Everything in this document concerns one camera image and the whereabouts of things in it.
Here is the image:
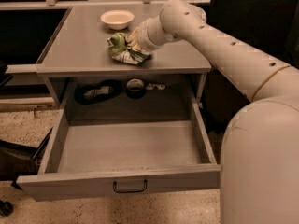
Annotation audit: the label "black strap bundle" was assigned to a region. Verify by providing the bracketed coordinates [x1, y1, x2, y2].
[74, 79, 122, 105]

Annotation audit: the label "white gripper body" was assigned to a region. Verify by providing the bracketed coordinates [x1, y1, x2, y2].
[136, 18, 163, 54]

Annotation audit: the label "black tape roll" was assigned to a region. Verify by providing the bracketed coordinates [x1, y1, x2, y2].
[126, 78, 145, 99]

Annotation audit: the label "grey open top drawer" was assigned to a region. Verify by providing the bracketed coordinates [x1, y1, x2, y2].
[16, 80, 222, 203]

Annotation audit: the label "black chair base left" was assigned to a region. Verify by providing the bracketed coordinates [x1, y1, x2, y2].
[0, 127, 53, 217]

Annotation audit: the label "black drawer handle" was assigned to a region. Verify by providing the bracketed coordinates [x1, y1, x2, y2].
[113, 179, 148, 194]

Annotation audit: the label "small metal keys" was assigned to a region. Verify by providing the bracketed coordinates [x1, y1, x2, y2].
[146, 83, 167, 91]

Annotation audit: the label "green jalapeno chip bag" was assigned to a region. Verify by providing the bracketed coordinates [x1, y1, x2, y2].
[107, 33, 151, 65]

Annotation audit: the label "grey cabinet counter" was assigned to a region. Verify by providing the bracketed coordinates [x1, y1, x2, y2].
[37, 3, 210, 104]

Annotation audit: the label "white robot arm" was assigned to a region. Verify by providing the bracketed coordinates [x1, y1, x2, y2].
[129, 0, 299, 224]

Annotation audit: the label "white paper bowl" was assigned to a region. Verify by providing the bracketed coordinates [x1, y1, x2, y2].
[100, 10, 135, 31]

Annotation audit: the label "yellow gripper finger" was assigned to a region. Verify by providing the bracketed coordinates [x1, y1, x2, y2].
[126, 28, 138, 48]

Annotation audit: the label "black office chair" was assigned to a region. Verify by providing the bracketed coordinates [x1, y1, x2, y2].
[202, 0, 299, 133]

